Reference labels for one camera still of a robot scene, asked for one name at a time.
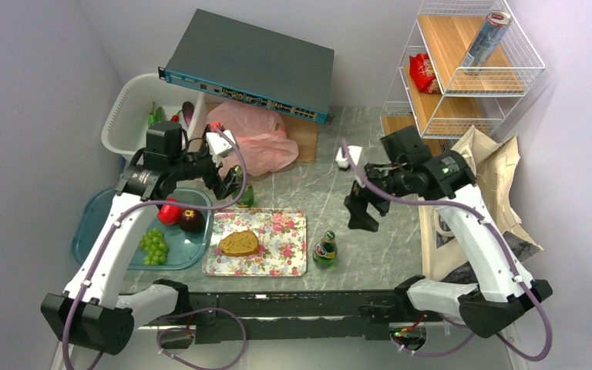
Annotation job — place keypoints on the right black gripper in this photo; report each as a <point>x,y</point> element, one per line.
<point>357,203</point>

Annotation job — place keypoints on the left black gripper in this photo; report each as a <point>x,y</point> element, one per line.
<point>222,188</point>

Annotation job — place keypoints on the dark red apple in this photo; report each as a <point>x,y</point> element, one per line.
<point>191,221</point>

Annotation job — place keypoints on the pink plastic grocery bag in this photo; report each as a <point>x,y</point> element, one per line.
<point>260,134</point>

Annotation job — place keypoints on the brown bread slice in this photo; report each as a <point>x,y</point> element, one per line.
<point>239,244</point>

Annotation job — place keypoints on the red tomato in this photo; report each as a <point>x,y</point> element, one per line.
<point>169,214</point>

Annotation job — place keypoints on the red pepper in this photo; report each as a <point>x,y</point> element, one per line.
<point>176,117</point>

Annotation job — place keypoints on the purple eggplant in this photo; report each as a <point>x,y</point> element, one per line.
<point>186,114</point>

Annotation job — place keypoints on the green grape bunch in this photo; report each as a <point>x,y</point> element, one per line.
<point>154,246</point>

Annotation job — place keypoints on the green cucumber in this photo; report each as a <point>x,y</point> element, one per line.
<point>160,115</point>

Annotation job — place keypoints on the green pepper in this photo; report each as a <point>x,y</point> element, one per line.
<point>151,118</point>

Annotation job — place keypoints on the beige canvas tote bag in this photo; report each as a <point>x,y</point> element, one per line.
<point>494,165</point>

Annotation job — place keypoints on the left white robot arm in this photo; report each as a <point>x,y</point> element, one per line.
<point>90,312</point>

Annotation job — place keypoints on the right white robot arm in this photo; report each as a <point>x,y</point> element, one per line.
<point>504,290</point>

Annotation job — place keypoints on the floral rectangular tray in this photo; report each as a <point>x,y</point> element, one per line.
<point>282,243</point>

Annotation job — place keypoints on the wooden board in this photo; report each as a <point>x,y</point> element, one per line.
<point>304,132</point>

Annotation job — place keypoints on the white plastic basin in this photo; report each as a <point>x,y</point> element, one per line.
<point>125,128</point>

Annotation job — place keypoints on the red snack packet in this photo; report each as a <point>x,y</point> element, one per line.
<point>422,73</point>

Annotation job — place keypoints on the blue drink can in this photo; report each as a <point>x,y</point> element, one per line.
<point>487,39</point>

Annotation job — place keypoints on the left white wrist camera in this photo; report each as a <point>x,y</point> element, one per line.
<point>220,141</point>

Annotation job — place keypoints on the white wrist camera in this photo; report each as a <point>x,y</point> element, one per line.
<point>220,141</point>
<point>355,153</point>

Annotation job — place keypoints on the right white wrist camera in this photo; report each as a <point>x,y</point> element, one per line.
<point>355,153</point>

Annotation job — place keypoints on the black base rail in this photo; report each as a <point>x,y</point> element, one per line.
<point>369,314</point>

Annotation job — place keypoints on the teal network switch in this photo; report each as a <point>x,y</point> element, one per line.
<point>246,63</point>

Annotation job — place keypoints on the white wire shelf rack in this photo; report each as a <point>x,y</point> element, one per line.
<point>485,101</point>

